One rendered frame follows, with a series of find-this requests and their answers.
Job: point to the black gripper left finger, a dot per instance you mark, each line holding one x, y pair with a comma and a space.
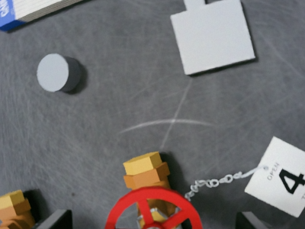
60, 219

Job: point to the white tag on silver chain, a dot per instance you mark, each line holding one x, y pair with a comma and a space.
281, 182

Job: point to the white short cylinder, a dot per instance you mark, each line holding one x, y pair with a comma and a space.
57, 73

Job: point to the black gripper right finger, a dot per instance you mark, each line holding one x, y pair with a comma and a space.
247, 220

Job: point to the grey pipe tee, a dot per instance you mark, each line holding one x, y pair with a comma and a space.
147, 174

